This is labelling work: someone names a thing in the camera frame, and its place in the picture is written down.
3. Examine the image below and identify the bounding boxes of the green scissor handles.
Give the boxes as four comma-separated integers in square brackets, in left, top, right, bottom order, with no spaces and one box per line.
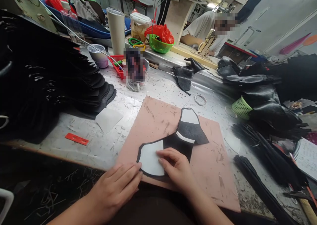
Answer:
[128,37,146,50]

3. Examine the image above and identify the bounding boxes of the tall white tumbler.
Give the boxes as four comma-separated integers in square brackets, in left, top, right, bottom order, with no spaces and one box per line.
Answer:
[106,7,126,56]

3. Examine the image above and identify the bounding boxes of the red plastic bag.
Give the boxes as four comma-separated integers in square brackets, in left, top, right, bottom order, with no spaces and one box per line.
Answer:
[144,24,175,46]

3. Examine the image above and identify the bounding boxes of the person's right hand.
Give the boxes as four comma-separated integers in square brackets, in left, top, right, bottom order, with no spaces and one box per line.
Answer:
[156,147,199,194]

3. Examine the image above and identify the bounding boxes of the person's right index finger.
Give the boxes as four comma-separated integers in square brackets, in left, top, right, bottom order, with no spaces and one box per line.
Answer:
[156,147,183,159]

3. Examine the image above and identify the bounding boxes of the small green mesh basket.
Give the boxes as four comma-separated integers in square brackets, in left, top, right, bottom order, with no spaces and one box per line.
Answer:
[231,95,253,120]

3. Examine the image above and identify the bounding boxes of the purple white tumbler cup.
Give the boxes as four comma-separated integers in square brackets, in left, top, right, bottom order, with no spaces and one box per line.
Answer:
[86,44,110,69]

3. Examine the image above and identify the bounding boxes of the white tape roll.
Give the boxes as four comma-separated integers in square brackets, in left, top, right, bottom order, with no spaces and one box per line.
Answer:
[194,94,208,107]

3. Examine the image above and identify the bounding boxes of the wooden handled hammer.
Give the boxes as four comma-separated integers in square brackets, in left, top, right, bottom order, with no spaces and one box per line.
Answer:
[282,190,317,225]

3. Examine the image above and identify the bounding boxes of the bundle of black strips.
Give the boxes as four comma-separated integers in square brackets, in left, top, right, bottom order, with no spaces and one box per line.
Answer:
[232,123,309,225]

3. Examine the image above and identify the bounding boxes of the cream sewing machine green button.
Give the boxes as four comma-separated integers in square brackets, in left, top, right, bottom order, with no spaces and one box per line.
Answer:
[4,0,59,34]

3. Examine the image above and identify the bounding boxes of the black leather scrap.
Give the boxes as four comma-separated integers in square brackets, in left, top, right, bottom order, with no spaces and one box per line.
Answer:
[172,57,211,96]

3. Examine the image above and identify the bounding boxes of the clear plastic bottle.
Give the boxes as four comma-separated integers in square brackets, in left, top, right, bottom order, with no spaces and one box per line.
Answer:
[60,1,86,48]

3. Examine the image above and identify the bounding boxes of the white curved lining piece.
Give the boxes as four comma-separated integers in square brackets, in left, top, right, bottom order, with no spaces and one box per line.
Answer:
[139,145,167,177]

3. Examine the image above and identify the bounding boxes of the blue plastic tray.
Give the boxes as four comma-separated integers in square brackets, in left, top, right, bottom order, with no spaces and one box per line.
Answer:
[41,0,132,39]

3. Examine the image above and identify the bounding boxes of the white loose lining piece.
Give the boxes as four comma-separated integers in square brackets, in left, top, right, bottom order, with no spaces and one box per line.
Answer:
[95,108,124,135]

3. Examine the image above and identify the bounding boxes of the spiral notebook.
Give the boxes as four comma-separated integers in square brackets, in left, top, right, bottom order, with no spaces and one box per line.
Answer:
[292,137,317,182]

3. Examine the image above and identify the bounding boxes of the white cable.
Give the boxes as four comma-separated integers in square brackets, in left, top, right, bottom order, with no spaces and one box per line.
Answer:
[27,0,125,71]

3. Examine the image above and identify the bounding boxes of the wooden board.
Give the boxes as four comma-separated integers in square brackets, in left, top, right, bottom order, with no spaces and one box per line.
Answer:
[170,45,219,70]

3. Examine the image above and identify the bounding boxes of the person's right thumb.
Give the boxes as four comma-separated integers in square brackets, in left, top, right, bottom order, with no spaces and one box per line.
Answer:
[158,157,175,173]

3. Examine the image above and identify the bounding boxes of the small red basket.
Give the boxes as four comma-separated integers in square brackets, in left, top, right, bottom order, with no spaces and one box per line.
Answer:
[107,54,125,80]

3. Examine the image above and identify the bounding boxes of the pink work mat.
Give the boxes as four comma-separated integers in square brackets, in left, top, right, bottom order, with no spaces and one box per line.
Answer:
[116,95,241,213]

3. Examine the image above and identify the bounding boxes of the white metal frame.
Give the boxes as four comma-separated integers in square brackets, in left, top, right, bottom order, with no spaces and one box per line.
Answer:
[0,188,15,225]

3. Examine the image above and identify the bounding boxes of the black leather shoe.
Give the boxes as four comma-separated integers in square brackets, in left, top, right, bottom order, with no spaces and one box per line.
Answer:
[137,108,210,178]

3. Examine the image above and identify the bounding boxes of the stack of black leather cutouts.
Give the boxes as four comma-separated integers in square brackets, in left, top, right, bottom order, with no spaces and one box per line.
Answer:
[0,9,117,145]

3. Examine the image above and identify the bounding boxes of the pile of shiny black leather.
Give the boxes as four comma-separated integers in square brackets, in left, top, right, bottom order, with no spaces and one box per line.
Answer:
[217,53,317,138]

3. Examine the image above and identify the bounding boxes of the person's left hand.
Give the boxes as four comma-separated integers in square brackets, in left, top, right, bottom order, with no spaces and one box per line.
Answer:
[91,161,144,211]

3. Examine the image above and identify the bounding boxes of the clear glass jar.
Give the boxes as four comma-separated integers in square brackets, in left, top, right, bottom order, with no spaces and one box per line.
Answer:
[125,68,149,93]

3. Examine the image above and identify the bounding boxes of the small white lining scrap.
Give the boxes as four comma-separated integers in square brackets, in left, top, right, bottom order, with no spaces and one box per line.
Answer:
[224,133,241,154]

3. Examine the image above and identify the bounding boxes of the clear container with white lid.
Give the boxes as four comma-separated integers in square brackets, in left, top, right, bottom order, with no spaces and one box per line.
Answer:
[129,12,152,41]

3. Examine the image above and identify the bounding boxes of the person's body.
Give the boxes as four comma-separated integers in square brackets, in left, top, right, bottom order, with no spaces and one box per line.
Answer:
[108,181,225,225]

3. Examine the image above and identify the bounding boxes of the red flat plastic card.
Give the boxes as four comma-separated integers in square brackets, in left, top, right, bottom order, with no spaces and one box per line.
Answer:
[64,133,90,146]

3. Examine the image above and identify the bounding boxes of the pink and orange paddles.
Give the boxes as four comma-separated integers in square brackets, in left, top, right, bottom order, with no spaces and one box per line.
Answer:
[279,32,317,55]

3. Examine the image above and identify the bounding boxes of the person's left fingers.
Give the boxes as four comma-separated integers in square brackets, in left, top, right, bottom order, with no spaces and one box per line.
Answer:
[118,161,144,194]

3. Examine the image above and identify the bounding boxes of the green round basket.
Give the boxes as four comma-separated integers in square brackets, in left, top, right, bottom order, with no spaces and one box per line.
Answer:
[148,33,175,54]

